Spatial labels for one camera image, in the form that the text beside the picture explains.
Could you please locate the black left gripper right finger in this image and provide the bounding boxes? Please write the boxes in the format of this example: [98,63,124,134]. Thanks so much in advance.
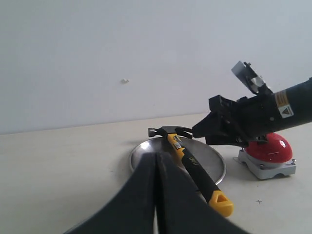
[155,153,247,234]

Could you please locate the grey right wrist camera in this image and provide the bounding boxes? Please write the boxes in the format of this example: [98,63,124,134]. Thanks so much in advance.
[231,61,265,95]

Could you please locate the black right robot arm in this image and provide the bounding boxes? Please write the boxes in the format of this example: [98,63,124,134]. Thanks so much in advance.
[148,80,312,217]

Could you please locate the round stainless steel plate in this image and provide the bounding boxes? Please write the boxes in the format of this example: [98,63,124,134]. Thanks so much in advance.
[129,137,226,190]

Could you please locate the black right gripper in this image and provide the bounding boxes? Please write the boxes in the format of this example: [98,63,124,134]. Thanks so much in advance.
[192,88,277,148]

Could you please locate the red dome push button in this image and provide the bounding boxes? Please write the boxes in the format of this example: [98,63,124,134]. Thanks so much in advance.
[238,133,296,180]

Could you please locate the black yellow claw hammer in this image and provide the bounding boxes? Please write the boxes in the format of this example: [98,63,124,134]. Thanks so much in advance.
[148,126,234,217]

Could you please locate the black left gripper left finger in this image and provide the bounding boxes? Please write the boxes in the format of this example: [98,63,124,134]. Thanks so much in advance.
[66,153,156,234]

